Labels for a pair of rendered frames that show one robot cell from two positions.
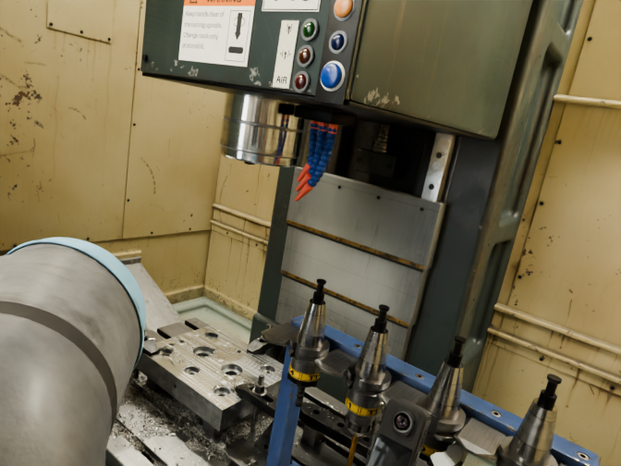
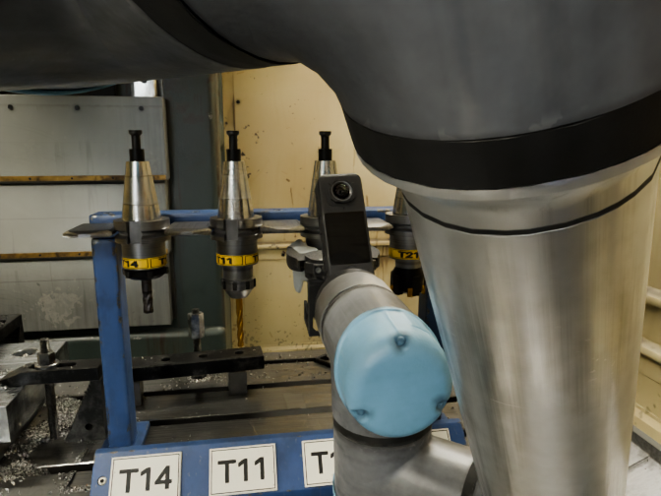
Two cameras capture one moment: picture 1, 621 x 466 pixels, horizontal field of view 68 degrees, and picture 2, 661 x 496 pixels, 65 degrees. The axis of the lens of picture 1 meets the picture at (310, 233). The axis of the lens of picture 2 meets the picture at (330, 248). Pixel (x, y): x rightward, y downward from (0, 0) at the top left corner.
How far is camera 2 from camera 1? 35 cm
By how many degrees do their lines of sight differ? 43
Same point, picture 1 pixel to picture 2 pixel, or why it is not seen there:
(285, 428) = (125, 368)
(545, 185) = (236, 82)
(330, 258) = (29, 210)
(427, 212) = (149, 110)
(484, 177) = not seen: hidden behind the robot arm
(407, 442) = (354, 207)
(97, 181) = not seen: outside the picture
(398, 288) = not seen: hidden behind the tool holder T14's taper
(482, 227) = (212, 116)
